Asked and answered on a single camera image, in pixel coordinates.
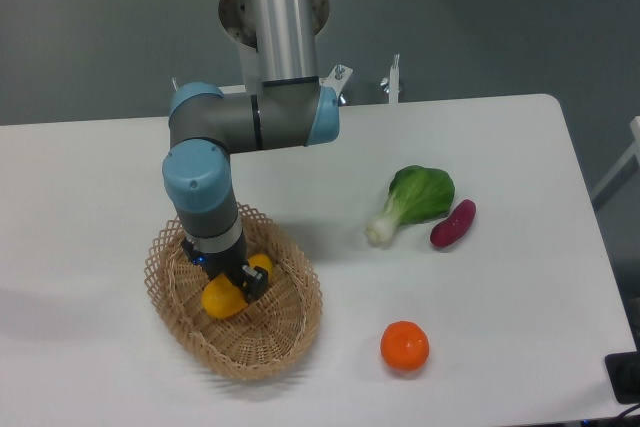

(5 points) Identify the orange tangerine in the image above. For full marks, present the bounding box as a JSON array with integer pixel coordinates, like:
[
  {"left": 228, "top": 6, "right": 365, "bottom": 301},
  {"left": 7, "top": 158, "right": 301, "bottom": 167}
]
[{"left": 380, "top": 320, "right": 430, "bottom": 372}]

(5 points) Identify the purple sweet potato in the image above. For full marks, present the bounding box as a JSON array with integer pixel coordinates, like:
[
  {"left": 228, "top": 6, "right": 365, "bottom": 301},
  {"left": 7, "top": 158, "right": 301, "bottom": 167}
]
[{"left": 430, "top": 199, "right": 477, "bottom": 248}]

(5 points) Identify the white frame at right edge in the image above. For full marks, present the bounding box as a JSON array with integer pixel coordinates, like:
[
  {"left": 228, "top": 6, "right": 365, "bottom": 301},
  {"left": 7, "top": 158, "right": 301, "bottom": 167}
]
[{"left": 590, "top": 116, "right": 639, "bottom": 212}]

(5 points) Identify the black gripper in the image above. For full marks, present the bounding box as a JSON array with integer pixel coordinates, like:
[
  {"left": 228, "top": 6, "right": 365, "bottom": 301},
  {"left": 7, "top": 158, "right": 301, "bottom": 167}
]
[{"left": 181, "top": 234, "right": 268, "bottom": 303}]

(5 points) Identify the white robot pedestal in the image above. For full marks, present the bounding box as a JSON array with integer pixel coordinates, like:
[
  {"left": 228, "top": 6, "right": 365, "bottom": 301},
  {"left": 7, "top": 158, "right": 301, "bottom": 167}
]
[{"left": 218, "top": 0, "right": 354, "bottom": 106}]

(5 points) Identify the black device at table edge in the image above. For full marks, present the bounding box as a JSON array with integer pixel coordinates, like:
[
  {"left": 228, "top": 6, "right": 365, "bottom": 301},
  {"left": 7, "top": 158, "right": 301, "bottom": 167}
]
[{"left": 604, "top": 351, "right": 639, "bottom": 404}]

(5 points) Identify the green bok choy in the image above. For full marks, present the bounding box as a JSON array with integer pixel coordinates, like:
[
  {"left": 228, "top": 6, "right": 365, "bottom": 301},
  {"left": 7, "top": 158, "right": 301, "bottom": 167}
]
[{"left": 365, "top": 165, "right": 455, "bottom": 245}]

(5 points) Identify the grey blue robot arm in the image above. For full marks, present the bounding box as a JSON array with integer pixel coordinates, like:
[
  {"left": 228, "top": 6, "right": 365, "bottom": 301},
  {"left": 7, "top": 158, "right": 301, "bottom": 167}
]
[{"left": 162, "top": 0, "right": 340, "bottom": 303}]

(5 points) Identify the yellow mango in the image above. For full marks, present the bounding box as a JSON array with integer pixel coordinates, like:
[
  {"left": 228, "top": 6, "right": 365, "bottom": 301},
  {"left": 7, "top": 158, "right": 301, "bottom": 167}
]
[{"left": 200, "top": 254, "right": 274, "bottom": 319}]

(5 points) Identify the woven wicker basket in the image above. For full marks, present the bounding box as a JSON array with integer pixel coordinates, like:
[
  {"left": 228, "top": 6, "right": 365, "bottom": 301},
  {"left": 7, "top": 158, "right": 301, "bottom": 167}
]
[{"left": 145, "top": 205, "right": 322, "bottom": 381}]

